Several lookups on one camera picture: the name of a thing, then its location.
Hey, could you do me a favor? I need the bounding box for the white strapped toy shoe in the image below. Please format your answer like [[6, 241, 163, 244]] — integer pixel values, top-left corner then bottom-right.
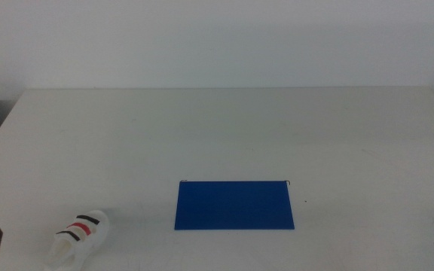
[[44, 209, 110, 271]]

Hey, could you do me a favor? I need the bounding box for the blue rectangular mat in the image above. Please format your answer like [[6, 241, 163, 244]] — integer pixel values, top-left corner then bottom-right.
[[174, 180, 295, 231]]

